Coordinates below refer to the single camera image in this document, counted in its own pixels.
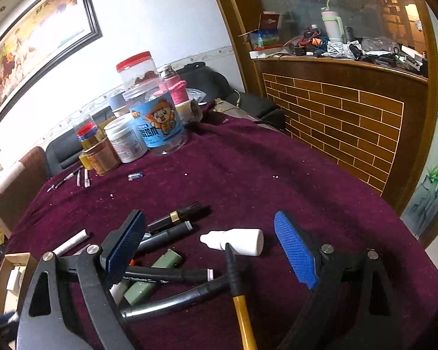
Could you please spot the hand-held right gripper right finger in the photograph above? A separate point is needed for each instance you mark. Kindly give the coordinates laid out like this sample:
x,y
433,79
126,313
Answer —
x,y
295,251

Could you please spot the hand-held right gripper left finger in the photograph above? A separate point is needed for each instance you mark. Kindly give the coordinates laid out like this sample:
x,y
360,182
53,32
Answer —
x,y
127,248

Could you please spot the black pen gold band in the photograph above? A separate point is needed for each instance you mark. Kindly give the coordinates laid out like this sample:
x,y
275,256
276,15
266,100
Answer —
x,y
182,213

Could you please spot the cardboard box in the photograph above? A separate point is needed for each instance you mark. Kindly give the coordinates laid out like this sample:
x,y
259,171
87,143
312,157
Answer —
x,y
20,260

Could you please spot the green lighter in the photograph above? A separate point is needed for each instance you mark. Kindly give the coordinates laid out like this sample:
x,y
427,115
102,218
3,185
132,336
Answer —
x,y
138,291

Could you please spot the white dropper bottle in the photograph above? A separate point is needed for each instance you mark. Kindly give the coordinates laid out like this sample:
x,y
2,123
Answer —
x,y
241,242

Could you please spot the small blue battery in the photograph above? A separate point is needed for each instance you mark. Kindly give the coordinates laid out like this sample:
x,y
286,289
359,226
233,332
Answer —
x,y
135,176

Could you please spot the short white pen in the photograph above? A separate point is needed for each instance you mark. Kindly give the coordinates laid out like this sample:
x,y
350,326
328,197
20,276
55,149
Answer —
x,y
78,178
87,178

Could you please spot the maroon tablecloth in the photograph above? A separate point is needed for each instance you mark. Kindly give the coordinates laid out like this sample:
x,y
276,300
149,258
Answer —
x,y
241,189

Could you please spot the amber jar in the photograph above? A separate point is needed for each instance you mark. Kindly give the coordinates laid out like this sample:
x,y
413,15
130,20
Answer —
x,y
102,160

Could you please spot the thin black pen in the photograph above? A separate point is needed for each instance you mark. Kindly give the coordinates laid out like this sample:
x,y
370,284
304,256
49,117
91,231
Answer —
x,y
64,179

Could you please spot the small yellow jar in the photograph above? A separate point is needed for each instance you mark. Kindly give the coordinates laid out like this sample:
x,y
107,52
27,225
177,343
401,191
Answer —
x,y
84,160

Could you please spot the white plastic jar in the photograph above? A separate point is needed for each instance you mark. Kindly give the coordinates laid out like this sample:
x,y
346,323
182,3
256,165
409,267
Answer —
x,y
126,142

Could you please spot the small white box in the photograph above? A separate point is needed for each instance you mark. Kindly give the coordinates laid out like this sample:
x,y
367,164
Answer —
x,y
14,279

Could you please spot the dark sofa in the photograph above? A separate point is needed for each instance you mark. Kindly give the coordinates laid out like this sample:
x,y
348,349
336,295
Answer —
x,y
62,149

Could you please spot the clear bottle red blue caps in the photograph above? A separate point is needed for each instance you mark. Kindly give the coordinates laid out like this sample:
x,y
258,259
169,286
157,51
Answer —
x,y
89,135

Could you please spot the brown chair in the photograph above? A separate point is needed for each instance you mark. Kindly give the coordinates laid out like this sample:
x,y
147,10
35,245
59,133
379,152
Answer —
x,y
22,189

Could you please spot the blue label clear jar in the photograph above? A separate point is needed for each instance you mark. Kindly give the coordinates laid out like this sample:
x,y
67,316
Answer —
x,y
157,120

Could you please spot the grey cup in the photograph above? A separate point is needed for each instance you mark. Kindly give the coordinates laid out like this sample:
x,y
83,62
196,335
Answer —
x,y
116,102

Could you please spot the brick pattern wooden counter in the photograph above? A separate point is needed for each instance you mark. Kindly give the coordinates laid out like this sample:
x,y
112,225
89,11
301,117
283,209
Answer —
x,y
332,109

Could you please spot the cream round container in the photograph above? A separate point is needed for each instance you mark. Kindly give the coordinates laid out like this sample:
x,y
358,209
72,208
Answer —
x,y
186,111

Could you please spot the red lid clear jar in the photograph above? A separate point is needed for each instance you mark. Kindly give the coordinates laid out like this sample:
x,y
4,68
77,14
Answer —
x,y
137,74

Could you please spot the grey crumpled cloth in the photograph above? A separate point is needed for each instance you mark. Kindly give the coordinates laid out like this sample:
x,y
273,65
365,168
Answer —
x,y
341,49

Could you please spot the open cardboard carton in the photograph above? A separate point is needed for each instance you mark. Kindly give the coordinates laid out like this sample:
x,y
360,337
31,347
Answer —
x,y
266,38

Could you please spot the framed horse painting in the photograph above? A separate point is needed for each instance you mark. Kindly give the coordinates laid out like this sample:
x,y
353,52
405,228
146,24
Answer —
x,y
33,43

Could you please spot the white green tumbler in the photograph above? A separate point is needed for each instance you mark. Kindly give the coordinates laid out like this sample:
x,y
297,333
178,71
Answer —
x,y
332,25

